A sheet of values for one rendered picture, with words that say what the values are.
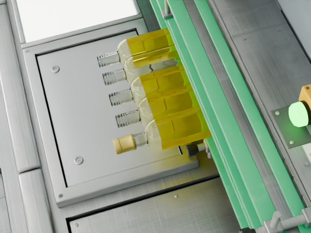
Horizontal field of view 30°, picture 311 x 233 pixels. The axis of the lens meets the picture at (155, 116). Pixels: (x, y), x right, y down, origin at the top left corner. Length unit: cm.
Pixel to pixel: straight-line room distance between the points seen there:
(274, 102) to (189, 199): 36
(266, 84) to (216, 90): 10
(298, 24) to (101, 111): 53
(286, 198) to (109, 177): 46
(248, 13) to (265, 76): 16
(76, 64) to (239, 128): 59
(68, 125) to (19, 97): 16
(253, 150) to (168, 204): 34
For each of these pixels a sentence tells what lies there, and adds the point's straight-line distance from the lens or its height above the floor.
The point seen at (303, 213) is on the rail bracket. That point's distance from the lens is 100.
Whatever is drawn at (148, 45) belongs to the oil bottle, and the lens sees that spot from 135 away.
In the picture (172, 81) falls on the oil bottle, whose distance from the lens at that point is 128.
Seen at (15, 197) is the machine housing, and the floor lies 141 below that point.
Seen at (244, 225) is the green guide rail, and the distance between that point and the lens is 119.
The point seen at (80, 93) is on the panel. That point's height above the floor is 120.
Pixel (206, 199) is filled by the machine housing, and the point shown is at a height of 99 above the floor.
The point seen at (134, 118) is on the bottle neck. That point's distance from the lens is 126.
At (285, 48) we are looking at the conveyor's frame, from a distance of 119.
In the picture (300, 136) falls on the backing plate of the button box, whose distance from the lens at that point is 107.
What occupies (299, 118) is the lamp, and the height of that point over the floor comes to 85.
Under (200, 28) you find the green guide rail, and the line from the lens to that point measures 124.
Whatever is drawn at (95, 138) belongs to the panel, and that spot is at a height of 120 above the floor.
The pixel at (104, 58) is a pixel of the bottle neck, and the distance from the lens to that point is 136.
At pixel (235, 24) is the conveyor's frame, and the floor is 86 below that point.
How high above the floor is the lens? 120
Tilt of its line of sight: 6 degrees down
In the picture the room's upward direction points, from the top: 106 degrees counter-clockwise
